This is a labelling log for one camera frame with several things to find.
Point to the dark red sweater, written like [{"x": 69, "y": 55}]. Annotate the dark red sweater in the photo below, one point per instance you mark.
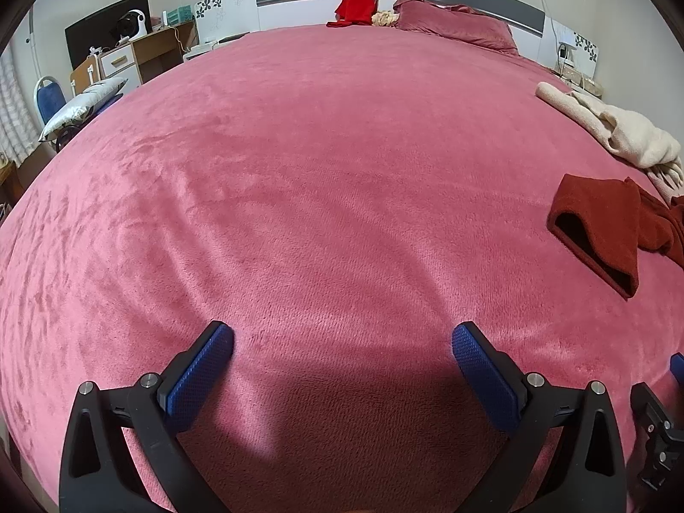
[{"x": 598, "y": 214}]

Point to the cream knitted sweater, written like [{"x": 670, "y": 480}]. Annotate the cream knitted sweater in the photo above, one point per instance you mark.
[{"x": 630, "y": 133}]

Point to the green drawer organizer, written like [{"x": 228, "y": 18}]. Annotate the green drawer organizer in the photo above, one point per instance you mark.
[{"x": 179, "y": 15}]

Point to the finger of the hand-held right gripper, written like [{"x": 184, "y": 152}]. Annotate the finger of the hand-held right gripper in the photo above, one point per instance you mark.
[{"x": 678, "y": 370}]

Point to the black television screen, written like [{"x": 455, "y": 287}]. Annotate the black television screen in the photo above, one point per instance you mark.
[{"x": 91, "y": 32}]

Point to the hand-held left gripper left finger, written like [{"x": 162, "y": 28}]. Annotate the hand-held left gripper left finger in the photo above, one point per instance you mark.
[{"x": 200, "y": 374}]

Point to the blue chair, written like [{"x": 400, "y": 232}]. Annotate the blue chair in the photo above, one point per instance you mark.
[{"x": 51, "y": 99}]

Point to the wooden desk with drawers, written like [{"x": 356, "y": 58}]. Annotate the wooden desk with drawers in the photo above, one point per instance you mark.
[{"x": 155, "y": 53}]

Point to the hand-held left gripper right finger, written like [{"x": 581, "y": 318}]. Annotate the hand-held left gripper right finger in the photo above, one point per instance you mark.
[{"x": 483, "y": 379}]

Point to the beige fluffy item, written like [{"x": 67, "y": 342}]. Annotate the beige fluffy item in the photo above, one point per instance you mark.
[{"x": 383, "y": 18}]

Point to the patterned window curtain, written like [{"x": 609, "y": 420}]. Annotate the patterned window curtain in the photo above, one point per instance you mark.
[{"x": 13, "y": 112}]

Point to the pink pillow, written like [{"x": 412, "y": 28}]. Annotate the pink pillow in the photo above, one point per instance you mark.
[{"x": 454, "y": 24}]

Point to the white round device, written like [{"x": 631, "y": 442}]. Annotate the white round device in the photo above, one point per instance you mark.
[{"x": 136, "y": 24}]

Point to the white wall pipe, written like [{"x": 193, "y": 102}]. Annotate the white wall pipe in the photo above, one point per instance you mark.
[{"x": 35, "y": 48}]

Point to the pink fleece bed blanket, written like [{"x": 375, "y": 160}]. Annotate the pink fleece bed blanket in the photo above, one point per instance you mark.
[{"x": 320, "y": 171}]

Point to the cluttered bedside table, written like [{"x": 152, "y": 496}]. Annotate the cluttered bedside table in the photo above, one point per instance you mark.
[{"x": 574, "y": 72}]

